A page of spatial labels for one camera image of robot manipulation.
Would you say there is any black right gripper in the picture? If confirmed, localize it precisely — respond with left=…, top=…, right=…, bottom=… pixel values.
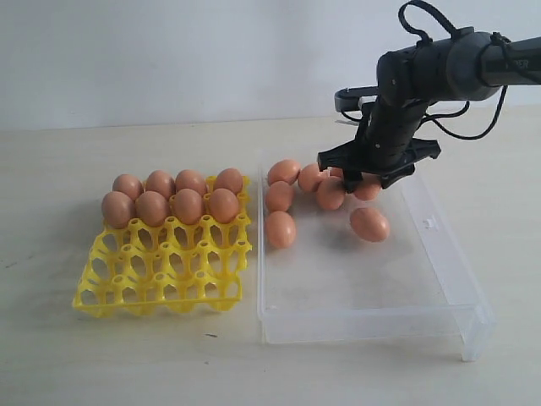
left=317, top=97, right=440, bottom=194

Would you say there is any brown egg mid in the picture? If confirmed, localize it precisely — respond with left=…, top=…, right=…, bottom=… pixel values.
left=352, top=176, right=382, bottom=201

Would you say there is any brown egg slot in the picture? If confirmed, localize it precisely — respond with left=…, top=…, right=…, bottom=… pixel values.
left=145, top=170, right=176, bottom=200
left=213, top=167, right=243, bottom=195
left=175, top=169, right=208, bottom=196
left=112, top=173, right=144, bottom=201

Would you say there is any brown egg column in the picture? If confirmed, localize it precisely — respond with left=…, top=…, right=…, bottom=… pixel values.
left=135, top=190, right=171, bottom=228

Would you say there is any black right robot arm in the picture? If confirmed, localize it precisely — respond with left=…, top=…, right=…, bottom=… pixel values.
left=317, top=28, right=540, bottom=193

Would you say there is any clear plastic bin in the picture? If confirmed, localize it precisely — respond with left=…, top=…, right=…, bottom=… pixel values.
left=257, top=174, right=495, bottom=361

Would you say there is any yellow plastic egg tray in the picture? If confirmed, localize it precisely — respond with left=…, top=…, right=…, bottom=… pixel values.
left=72, top=189, right=252, bottom=317

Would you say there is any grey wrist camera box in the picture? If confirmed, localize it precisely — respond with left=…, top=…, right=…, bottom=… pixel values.
left=334, top=86, right=378, bottom=113

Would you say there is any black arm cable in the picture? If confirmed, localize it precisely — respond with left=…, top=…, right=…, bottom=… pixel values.
left=396, top=0, right=508, bottom=140

